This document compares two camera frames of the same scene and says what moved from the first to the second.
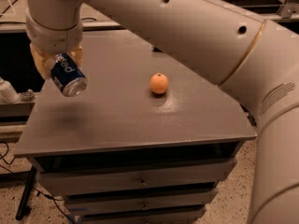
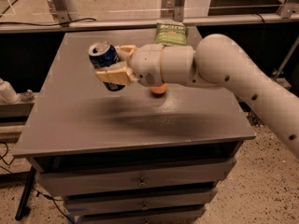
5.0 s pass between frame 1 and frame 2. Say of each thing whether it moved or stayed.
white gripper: moved
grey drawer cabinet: stayed
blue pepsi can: moved
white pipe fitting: stayed
